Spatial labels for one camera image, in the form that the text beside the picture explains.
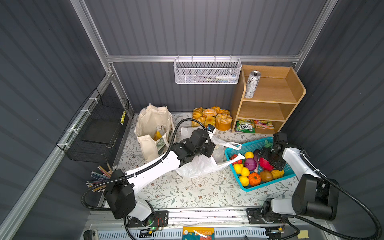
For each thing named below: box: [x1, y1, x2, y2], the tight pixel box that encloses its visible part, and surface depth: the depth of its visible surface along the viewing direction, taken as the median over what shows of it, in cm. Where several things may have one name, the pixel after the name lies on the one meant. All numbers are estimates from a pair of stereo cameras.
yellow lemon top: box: [244, 151, 254, 159], surface depth 93 cm
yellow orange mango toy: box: [270, 169, 285, 179], surface depth 84 cm
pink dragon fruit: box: [259, 157, 276, 172], surface depth 86 cm
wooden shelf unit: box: [231, 65, 306, 133], surface depth 95 cm
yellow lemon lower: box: [239, 175, 250, 187], surface depth 82 cm
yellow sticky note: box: [297, 230, 310, 239], surface depth 69 cm
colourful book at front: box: [182, 226, 215, 240], surface depth 71 cm
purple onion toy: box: [244, 158, 258, 171], surface depth 88 cm
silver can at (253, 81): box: [244, 70, 261, 99], surface depth 78 cm
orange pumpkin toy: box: [248, 172, 262, 186], surface depth 82 cm
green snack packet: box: [235, 119, 256, 134], surface depth 107 cm
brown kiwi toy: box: [259, 170, 273, 182], surface depth 82 cm
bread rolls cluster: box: [191, 106, 233, 131], surface depth 112 cm
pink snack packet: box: [255, 120, 275, 130], surface depth 110 cm
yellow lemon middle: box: [241, 166, 250, 177], surface depth 86 cm
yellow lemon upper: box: [233, 163, 244, 174], surface depth 85 cm
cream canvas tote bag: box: [134, 103, 175, 162], surface depth 93 cm
